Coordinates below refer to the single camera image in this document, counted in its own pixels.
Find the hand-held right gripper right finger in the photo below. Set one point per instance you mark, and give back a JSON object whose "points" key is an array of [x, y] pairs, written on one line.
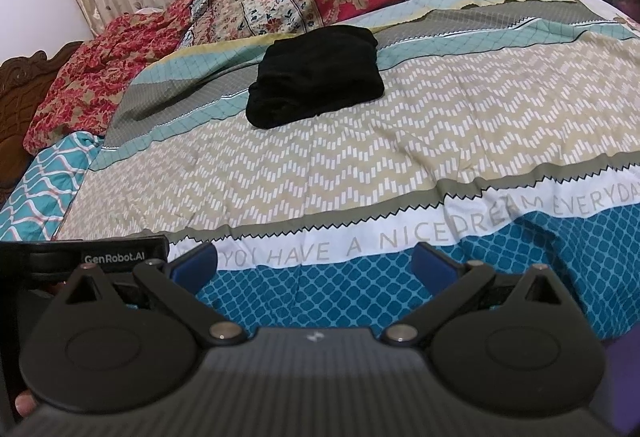
{"points": [[432, 264]]}

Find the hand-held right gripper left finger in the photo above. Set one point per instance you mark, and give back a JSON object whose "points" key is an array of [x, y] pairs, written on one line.
{"points": [[192, 264]]}

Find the black pants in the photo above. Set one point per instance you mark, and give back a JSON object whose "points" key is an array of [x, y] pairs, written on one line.
{"points": [[315, 77]]}

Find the person's left hand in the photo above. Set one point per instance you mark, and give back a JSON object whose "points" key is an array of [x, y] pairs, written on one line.
{"points": [[26, 406]]}

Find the teal wave pattern pillow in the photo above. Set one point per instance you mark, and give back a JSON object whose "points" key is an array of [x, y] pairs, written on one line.
{"points": [[40, 187]]}

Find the patterned bed sheet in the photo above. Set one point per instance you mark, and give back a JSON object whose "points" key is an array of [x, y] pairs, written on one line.
{"points": [[350, 167]]}

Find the carved wooden headboard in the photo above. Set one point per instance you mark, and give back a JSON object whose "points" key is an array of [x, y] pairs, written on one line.
{"points": [[20, 87]]}

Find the purple cloth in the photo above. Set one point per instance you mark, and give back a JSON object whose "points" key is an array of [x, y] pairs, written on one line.
{"points": [[622, 377]]}

